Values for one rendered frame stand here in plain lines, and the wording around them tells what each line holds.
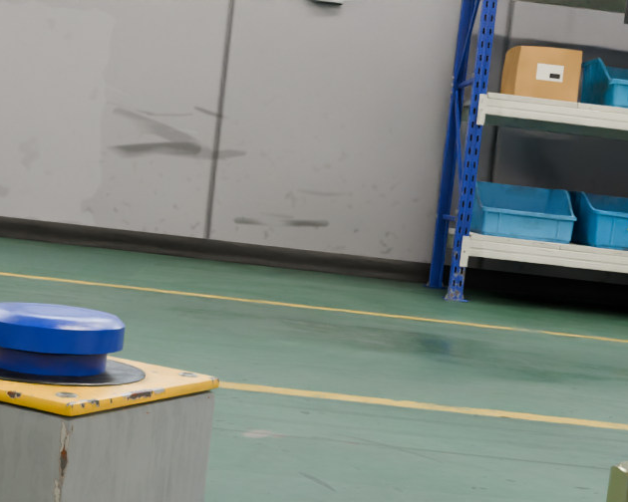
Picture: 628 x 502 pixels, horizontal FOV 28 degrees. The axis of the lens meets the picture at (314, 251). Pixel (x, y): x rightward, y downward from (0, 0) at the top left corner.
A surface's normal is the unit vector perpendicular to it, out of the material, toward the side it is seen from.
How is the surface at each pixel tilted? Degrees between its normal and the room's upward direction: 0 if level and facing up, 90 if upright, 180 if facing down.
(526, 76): 90
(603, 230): 94
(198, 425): 90
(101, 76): 90
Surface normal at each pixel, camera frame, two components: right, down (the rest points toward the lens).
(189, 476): 0.89, 0.12
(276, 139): 0.04, 0.06
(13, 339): -0.25, 0.02
